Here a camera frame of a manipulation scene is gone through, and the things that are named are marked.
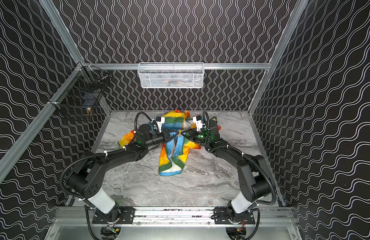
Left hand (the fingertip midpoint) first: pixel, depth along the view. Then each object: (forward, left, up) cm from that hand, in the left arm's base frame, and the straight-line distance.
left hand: (184, 134), depth 78 cm
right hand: (+4, +1, -4) cm, 6 cm away
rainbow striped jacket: (-1, +5, -12) cm, 13 cm away
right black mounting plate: (-33, -19, -23) cm, 45 cm away
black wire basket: (+31, +67, +6) cm, 74 cm away
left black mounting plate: (-35, +27, -22) cm, 49 cm away
